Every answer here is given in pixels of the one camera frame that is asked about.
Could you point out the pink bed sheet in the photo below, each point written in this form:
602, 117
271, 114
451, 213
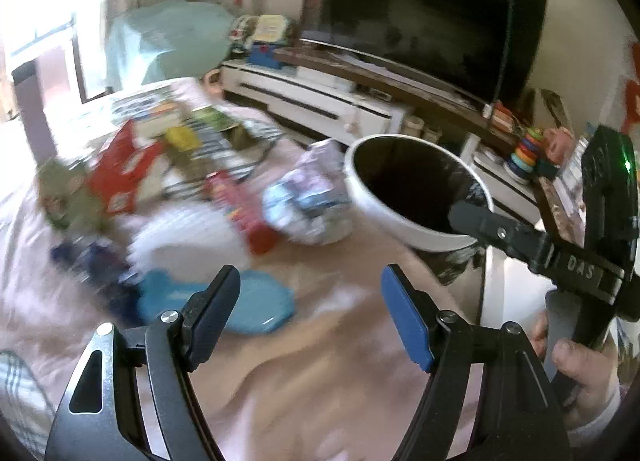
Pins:
335, 383

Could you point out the rainbow stacking ring toy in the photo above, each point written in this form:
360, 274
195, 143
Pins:
522, 162

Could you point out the red snack tube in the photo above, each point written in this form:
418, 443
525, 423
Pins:
243, 211

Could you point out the teal covered armchair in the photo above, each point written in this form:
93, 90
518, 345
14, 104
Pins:
174, 38

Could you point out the green paper carton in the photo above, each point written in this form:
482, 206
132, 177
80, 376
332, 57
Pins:
66, 199

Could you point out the white round trash bin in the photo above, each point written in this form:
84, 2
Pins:
407, 185

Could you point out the red snack bag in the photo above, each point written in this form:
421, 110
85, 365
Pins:
121, 167

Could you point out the white foam fruit net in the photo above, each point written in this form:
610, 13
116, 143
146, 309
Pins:
189, 240

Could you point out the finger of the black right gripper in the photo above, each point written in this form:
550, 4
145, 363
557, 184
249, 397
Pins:
517, 240

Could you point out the white blue plastic bag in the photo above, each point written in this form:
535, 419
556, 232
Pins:
310, 205

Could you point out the black flat screen television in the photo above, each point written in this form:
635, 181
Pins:
482, 48

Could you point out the dark blue wrapper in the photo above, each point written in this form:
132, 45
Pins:
98, 266

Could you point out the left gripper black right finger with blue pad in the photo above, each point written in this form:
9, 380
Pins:
518, 417

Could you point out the person's right hand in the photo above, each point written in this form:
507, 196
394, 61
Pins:
595, 373

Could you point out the green gold snack wrapper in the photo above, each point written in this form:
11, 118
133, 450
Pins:
215, 119

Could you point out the toy cash register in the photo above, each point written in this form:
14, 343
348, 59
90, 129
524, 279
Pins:
255, 38

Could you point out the dark wooden shelf board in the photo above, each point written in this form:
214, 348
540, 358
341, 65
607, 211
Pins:
466, 118

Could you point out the white TV cabinet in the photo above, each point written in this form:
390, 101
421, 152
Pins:
342, 115

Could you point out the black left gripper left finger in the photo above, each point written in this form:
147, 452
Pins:
99, 416

